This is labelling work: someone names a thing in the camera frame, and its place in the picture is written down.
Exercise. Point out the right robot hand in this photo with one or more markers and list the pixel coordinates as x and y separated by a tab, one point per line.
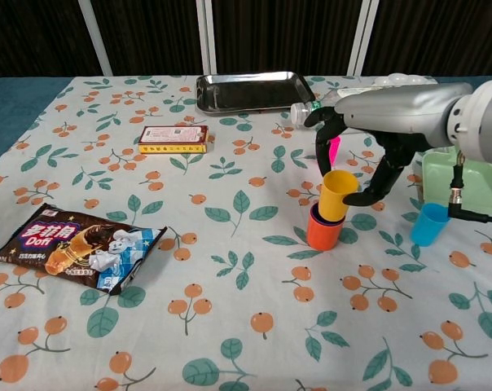
392	110

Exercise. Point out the pink plastic cup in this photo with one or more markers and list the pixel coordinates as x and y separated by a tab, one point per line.
334	152

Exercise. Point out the yellow plastic cup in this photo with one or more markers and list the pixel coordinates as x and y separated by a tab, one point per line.
333	199

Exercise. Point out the light blue plastic cup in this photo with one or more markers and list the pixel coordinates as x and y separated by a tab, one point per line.
427	230

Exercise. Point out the white flower paint palette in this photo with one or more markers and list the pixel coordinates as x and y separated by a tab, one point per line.
396	78

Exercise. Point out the green plastic dustpan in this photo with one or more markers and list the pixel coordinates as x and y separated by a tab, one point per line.
437	183

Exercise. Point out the clear plastic water bottle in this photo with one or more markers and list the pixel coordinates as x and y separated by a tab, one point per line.
299	114

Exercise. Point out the stainless steel tray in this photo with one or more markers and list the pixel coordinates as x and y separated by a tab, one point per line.
250	93

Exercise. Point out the orange plastic cup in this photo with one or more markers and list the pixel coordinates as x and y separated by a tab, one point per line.
323	238

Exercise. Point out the red yellow card box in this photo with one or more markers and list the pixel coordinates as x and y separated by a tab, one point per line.
172	136

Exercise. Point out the floral leaf tablecloth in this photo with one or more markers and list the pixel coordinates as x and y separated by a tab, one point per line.
229	285

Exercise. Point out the brown snack bag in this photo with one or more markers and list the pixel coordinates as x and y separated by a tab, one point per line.
67	248

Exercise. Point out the white partition frame post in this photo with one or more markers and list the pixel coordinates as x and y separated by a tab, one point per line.
207	36
95	36
362	36

